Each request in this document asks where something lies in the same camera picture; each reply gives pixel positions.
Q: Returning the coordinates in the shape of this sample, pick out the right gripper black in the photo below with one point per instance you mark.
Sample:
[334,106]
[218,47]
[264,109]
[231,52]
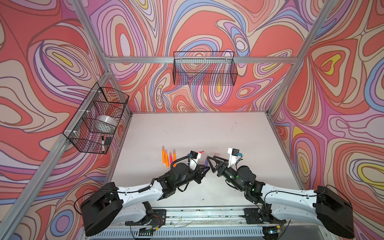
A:
[223,166]

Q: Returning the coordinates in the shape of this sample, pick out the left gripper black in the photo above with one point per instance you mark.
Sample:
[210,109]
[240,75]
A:
[197,174]

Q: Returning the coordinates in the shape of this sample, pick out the orange thin marker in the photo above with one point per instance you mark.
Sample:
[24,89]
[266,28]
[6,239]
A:
[174,155]

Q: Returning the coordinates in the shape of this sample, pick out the orange highlighter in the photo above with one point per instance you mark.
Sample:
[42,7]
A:
[163,155]
[167,159]

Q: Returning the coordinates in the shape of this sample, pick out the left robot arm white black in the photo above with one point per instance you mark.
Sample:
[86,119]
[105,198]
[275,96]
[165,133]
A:
[113,205]

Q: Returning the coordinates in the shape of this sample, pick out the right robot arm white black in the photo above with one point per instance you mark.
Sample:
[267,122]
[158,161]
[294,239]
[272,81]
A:
[321,206]

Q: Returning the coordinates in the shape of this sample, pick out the black marker in basket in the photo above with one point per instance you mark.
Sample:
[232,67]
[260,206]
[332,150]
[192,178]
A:
[103,144]

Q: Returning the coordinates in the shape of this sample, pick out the white tape roll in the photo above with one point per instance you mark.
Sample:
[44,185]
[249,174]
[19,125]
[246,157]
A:
[105,121]

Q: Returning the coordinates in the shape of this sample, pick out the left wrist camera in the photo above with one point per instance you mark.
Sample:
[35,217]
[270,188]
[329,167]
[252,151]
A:
[193,160]

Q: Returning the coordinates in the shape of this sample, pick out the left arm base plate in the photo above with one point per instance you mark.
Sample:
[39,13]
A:
[144,215]

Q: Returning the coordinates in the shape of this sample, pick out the aluminium front rail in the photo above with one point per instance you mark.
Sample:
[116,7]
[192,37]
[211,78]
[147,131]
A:
[202,216]

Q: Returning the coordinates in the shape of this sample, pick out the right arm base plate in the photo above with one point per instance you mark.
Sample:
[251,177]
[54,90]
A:
[256,216]

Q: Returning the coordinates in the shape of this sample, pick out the black wire basket back wall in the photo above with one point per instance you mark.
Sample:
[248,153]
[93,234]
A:
[204,68]

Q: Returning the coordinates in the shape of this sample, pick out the black wire basket wall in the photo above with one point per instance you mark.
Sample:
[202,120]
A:
[204,68]
[83,134]

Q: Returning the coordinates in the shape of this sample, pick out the black wire basket left wall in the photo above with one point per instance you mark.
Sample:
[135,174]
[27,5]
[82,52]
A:
[83,134]

